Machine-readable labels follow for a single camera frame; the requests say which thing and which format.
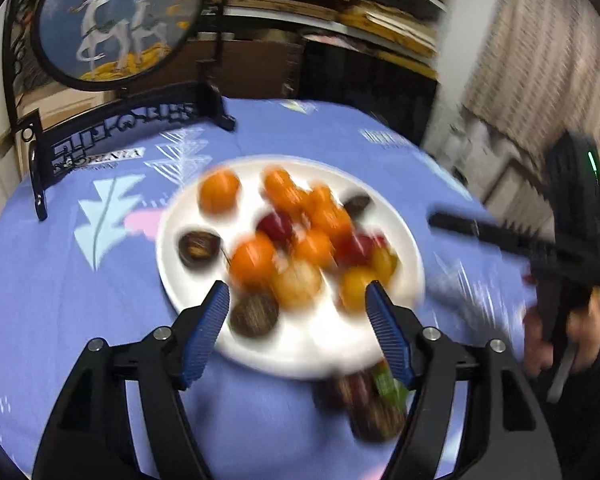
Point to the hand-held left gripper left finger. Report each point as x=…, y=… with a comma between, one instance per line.
x=207, y=335

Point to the person's right hand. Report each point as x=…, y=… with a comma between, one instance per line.
x=587, y=330

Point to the brown cardboard box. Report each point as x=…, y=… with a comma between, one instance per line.
x=250, y=70

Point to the shelf of wooden frames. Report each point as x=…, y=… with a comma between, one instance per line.
x=340, y=5

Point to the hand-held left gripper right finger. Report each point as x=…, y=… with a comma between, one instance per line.
x=387, y=335

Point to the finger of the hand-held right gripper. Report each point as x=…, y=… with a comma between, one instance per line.
x=480, y=232

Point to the checked beige curtain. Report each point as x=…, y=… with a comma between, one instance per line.
x=545, y=60

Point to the large dark red plum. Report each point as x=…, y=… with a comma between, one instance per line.
x=275, y=225

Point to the round deer embroidery table screen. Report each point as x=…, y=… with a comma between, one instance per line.
x=115, y=20

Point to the green leaf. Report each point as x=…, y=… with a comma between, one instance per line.
x=387, y=385

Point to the black panel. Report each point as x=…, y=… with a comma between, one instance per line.
x=370, y=95

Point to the small red plum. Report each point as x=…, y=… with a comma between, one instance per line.
x=380, y=241

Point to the bright red plum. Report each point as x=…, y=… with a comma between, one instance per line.
x=355, y=250

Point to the white round plate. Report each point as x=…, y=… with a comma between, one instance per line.
x=300, y=350

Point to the blue printed tablecloth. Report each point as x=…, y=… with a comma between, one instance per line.
x=105, y=300

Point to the pale yellow mandarin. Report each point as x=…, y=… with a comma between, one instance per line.
x=297, y=284

